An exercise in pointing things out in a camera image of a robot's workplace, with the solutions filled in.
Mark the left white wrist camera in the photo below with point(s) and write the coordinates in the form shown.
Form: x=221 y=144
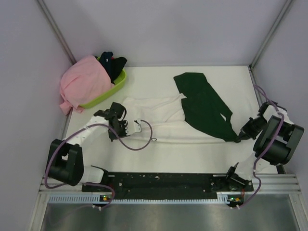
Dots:
x=133 y=126

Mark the left aluminium corner post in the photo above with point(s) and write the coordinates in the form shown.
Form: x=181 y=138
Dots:
x=56 y=30

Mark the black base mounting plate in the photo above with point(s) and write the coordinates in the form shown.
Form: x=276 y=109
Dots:
x=162 y=186

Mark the right aluminium corner post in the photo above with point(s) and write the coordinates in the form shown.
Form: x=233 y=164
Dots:
x=271 y=33

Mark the black t shirt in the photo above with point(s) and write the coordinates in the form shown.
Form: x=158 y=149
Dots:
x=116 y=67

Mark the aluminium corner post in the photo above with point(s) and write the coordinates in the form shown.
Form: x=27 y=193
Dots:
x=56 y=30
x=271 y=33

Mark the grey slotted cable duct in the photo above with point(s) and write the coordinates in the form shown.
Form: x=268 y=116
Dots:
x=102 y=199

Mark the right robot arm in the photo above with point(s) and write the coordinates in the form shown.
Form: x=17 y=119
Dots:
x=276 y=139

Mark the white and green t shirt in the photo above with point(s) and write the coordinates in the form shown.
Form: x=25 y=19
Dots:
x=197 y=114

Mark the lime green plastic basket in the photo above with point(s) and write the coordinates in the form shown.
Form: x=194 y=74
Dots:
x=119 y=84

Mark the pink t shirt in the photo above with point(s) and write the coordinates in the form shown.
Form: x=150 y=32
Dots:
x=83 y=82

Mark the right aluminium table edge rail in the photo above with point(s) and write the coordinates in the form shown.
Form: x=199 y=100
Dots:
x=255 y=84

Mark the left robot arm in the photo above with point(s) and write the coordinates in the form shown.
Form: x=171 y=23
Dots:
x=65 y=160

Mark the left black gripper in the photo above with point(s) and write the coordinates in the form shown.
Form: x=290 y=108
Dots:
x=124 y=134

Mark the aluminium frame rail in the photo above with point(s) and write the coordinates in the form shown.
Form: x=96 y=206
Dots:
x=270 y=184

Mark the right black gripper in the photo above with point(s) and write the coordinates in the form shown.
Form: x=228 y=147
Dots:
x=245 y=130

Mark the navy blue t shirt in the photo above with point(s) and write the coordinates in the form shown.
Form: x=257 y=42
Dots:
x=105 y=60

